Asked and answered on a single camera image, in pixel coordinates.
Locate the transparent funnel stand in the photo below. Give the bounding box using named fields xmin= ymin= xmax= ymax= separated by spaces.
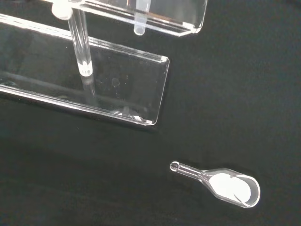
xmin=0 ymin=0 xmax=208 ymax=126

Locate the glass weighing funnel with powder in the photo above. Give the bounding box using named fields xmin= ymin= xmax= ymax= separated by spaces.
xmin=169 ymin=161 xmax=261 ymax=209

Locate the black bench cloth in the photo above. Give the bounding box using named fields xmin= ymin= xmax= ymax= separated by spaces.
xmin=0 ymin=0 xmax=301 ymax=226

